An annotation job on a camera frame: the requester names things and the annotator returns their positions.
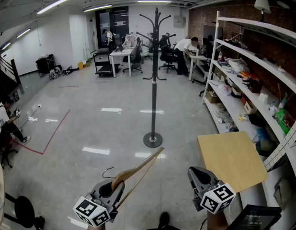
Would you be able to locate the white desk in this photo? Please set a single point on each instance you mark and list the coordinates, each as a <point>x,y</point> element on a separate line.
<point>197,57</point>
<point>120,54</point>

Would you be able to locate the black round stool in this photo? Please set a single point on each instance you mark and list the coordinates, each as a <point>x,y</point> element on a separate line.
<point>23,211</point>

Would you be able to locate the orange box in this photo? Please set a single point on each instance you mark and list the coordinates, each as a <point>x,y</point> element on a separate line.
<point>248,75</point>

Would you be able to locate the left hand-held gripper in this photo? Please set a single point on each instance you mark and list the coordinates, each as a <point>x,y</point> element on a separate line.
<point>90,211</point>

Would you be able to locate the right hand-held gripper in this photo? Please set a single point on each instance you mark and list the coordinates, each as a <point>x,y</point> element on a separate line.
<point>218,198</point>

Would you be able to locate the black and white backpack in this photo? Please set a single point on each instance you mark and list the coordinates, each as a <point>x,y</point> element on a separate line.
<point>55,72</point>

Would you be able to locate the black tablet device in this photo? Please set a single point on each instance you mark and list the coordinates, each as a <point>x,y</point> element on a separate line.
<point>255,218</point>

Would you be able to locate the person's left forearm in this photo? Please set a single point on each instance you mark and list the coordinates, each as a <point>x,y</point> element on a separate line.
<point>93,227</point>

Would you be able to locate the person's right forearm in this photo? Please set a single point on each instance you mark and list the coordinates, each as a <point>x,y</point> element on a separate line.
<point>216,221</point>

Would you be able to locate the yellow box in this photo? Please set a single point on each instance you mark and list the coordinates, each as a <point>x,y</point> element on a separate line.
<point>80,65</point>

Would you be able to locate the white shelving unit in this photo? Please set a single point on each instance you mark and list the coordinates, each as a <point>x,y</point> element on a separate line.
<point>255,97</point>

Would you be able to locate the black stair railing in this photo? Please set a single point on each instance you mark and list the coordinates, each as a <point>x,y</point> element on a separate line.
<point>6,75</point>

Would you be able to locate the black platform cart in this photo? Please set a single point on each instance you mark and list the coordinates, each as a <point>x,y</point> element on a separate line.
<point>106,68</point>

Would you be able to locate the black storage box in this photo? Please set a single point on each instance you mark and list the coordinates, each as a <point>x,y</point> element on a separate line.
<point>44,65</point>

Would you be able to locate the black glass door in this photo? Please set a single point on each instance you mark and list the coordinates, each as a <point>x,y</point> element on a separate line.
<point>119,25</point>

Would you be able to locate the black coat rack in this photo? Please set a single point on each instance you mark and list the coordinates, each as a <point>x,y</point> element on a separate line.
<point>153,104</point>

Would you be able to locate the red capped bottle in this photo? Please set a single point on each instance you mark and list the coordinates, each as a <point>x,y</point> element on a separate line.
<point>220,56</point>

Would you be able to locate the light wooden board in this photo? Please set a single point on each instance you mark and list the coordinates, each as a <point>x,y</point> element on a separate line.
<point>231,159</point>

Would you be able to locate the blue plastic bag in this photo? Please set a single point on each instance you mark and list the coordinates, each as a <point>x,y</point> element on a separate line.
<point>261,135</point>

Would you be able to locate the clear crumpled plastic bag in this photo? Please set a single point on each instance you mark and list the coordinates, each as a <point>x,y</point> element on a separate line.
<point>237,65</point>

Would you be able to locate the person's black shoe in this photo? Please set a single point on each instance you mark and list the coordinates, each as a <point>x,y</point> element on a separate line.
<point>165,219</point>

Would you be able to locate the person's black clothing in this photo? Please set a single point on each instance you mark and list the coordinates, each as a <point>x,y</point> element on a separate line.
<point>162,228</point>

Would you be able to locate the grey electrical wall box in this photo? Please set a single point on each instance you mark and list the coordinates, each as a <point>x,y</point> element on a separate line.
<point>179,21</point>

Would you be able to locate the green packet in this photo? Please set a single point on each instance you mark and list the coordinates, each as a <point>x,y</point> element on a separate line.
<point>283,121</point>

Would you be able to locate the white table lamp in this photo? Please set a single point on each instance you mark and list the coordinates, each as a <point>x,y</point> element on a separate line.
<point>262,3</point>

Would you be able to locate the black screen on stand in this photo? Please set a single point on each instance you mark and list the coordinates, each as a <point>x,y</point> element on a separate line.
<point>209,36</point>

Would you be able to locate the brown cardboard box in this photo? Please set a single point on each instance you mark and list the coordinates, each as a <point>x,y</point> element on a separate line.
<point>212,97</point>

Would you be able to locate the black office chair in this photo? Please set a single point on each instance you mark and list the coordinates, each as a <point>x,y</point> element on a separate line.
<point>136,56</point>
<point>166,54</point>

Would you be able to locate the brown wooden hanger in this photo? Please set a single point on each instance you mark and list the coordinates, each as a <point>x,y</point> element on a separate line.
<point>117,180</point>

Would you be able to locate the white printed plastic bag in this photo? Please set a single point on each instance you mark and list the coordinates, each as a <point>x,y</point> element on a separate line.
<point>225,89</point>

